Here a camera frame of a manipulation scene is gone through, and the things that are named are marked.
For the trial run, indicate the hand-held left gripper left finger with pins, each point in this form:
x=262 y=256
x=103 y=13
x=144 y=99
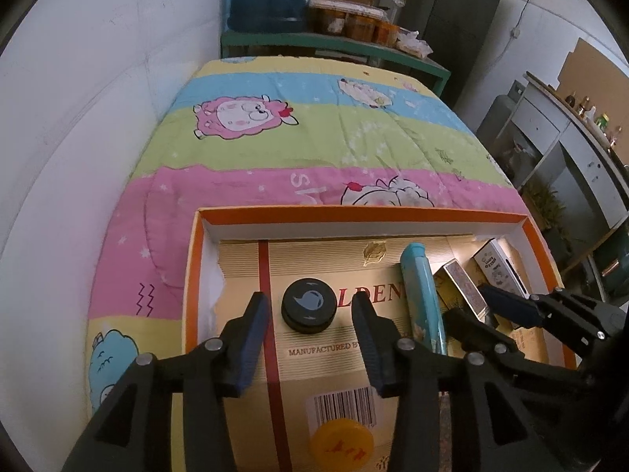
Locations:
x=245 y=349

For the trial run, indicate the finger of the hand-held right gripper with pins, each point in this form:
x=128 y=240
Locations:
x=511 y=305
x=476 y=327

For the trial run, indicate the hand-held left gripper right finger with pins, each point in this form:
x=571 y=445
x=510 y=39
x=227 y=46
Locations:
x=371 y=349

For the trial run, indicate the white rectangular box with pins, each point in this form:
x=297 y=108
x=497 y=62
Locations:
x=499 y=268

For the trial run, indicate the gold rectangular box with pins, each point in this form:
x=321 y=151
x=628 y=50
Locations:
x=467 y=287

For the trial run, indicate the long teal box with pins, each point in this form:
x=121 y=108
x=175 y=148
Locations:
x=422 y=290

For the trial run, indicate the black round cap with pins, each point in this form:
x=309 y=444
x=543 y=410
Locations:
x=308 y=305

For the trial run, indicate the orange-rimmed cardboard tray box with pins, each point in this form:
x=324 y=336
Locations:
x=314 y=265

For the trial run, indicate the orange-yellow bottle cap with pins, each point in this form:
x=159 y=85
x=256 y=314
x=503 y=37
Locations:
x=341 y=445

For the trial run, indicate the green potted plants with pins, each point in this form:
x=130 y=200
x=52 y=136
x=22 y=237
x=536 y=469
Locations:
x=545 y=204

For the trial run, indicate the clear plastic jug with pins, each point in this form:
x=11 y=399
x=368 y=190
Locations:
x=515 y=157

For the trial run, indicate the grey kitchen counter cabinet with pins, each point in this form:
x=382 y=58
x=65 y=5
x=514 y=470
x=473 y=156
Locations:
x=575 y=157

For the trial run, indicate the grey gas cylinder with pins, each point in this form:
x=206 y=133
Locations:
x=499 y=118

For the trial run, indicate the group of condiment bottles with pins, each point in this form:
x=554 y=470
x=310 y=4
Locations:
x=594 y=118

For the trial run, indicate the white plastic bag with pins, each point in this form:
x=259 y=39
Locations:
x=413 y=43

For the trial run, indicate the dark grey refrigerator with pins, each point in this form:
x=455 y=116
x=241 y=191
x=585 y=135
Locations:
x=457 y=19

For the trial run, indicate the row of orange food jars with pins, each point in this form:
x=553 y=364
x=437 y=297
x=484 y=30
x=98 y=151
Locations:
x=354 y=24

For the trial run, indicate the cardboard sheets on wall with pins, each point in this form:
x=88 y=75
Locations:
x=594 y=66

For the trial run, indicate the white wall socket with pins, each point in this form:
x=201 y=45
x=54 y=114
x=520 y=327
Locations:
x=516 y=32

